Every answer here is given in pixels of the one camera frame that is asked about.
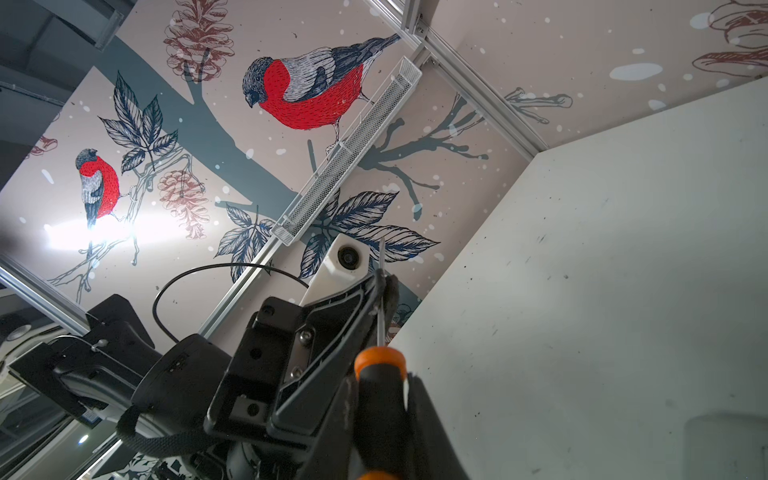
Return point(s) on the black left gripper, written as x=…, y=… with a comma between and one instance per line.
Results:
x=252, y=403

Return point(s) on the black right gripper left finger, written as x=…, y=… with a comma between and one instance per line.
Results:
x=329, y=458

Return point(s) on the orange black screwdriver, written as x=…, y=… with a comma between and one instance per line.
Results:
x=381, y=423

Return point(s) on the white wire mesh basket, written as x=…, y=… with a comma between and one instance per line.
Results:
x=356, y=141

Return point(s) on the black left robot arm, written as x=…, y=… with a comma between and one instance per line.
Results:
x=158, y=402

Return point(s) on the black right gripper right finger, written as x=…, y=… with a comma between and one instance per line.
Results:
x=429, y=452

